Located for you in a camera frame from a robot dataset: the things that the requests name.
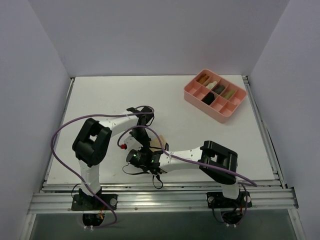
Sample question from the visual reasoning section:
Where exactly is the beige underwear with navy trim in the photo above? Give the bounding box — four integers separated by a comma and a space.
150, 135, 167, 148

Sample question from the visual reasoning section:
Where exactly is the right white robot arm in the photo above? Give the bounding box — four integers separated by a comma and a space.
126, 140, 240, 207

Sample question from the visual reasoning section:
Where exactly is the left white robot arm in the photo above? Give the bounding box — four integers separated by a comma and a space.
72, 106, 154, 210

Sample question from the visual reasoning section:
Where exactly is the black rolled cloth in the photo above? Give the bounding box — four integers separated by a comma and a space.
201, 92, 215, 106

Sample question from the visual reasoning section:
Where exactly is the pink compartment organizer box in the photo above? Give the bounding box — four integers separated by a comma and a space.
184, 69, 247, 123

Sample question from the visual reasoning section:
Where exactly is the orange rolled cloth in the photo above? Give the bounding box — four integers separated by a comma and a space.
196, 74, 210, 85

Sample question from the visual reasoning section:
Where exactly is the white rolled cloth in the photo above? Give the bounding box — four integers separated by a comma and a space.
205, 81, 218, 90

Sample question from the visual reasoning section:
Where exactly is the dark grey rolled cloth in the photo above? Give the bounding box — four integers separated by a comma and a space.
212, 84, 226, 95

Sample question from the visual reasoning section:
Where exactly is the olive rolled cloth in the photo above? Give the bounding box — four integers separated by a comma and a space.
222, 90, 236, 100

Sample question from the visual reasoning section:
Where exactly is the thin black wire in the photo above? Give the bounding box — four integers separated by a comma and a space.
122, 163, 165, 190

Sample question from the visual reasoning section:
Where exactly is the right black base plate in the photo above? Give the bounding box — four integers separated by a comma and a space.
206, 191, 252, 209

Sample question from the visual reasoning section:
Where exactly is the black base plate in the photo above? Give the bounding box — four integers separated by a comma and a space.
206, 191, 252, 209
71, 193, 118, 211

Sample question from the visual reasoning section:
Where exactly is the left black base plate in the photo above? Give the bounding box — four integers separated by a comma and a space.
71, 193, 118, 211

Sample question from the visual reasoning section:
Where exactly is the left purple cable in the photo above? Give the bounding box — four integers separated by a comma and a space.
51, 105, 155, 229

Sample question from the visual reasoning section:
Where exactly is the purple cable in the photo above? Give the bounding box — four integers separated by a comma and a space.
117, 126, 258, 226
51, 105, 155, 229

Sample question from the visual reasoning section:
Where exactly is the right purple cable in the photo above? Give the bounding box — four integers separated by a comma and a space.
117, 126, 258, 226

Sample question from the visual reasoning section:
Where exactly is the aluminium rail frame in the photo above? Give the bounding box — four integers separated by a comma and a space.
21, 75, 304, 240

